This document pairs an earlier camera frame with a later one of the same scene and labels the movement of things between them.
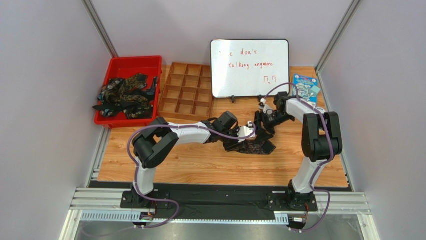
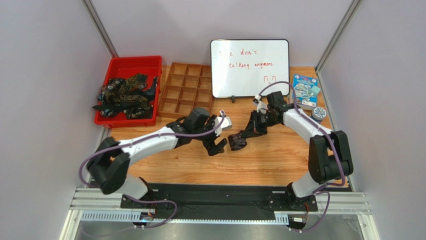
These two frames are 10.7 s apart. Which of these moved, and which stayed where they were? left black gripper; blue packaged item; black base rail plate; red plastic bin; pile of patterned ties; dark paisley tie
Moved: left black gripper; dark paisley tie
Stayed: blue packaged item; pile of patterned ties; black base rail plate; red plastic bin
